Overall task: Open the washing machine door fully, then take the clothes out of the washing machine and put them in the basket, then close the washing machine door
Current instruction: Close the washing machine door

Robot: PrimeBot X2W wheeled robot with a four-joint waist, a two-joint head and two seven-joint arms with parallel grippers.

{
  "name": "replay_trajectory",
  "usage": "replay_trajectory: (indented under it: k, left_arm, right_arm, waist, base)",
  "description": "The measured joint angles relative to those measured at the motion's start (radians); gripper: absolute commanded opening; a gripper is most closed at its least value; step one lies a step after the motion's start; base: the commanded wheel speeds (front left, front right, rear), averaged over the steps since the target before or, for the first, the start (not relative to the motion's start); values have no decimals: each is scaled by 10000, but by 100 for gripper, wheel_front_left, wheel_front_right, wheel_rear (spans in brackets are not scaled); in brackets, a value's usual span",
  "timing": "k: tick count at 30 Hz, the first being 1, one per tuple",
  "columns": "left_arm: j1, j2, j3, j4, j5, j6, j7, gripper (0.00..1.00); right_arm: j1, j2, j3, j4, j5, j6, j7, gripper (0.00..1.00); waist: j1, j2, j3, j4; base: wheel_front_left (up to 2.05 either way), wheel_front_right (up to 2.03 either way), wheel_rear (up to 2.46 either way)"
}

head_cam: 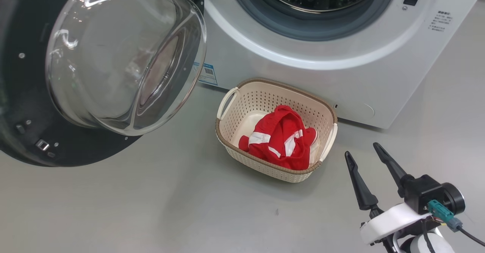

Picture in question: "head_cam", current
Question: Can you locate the white washing machine body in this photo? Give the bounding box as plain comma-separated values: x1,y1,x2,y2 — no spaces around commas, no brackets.
172,0,485,129

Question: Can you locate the black glass washing machine door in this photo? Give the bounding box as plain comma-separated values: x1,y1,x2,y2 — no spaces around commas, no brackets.
0,0,208,167

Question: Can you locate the black cable with teal plug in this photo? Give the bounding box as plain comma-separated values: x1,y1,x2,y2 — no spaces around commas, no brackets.
427,199,485,247

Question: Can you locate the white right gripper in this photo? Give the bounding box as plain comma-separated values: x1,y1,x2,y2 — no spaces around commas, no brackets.
344,142,432,246

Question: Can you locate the red white striped garment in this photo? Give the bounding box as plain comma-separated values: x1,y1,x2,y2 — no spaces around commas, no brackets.
238,126,321,171

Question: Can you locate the cream perforated laundry basket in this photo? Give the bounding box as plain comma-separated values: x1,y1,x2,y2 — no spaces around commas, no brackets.
215,78,338,183

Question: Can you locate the blue energy label sticker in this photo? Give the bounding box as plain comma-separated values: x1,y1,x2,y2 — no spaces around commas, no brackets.
193,62,219,86

